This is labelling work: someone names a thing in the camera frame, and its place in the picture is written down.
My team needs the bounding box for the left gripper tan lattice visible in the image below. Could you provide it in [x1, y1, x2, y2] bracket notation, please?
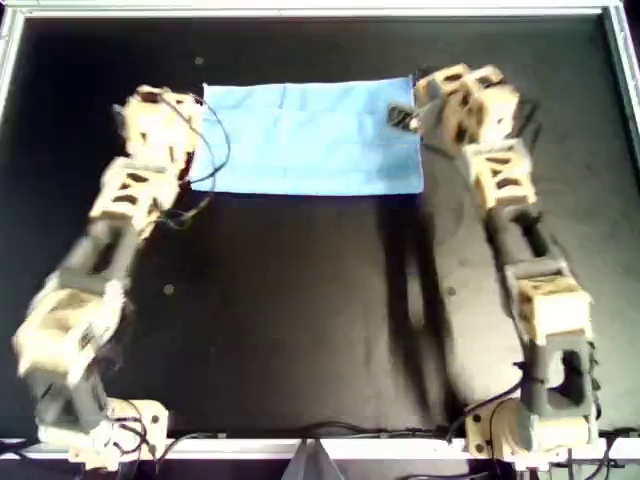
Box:
[119, 84, 205, 169]

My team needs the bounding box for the right gripper tan lattice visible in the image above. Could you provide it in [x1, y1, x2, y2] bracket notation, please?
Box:
[415, 64, 522, 149]

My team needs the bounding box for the light blue microfibre cloth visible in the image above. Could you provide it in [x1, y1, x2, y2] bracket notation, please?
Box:
[188, 74, 426, 197]

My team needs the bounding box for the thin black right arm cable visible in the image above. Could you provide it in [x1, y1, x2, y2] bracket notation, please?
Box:
[513, 94, 545, 149]

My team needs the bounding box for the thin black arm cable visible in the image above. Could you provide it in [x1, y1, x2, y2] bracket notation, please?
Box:
[159, 92, 232, 229]
[513, 94, 545, 149]

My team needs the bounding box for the grey right camera bracket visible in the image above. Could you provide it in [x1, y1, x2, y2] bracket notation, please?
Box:
[422, 87, 459, 151]

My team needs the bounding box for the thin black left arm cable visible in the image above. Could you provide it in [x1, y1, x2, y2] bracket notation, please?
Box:
[159, 92, 232, 229]

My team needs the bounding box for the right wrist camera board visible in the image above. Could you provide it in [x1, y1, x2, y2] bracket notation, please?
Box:
[385, 102, 419, 134]

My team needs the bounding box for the aluminium table edge frame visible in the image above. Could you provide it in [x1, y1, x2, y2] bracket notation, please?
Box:
[0, 0, 640, 461]

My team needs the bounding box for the black cable along table edge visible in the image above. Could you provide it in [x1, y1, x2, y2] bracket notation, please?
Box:
[164, 422, 466, 444]

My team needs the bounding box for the grey camera stand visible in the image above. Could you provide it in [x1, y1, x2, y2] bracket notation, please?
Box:
[282, 438, 346, 480]

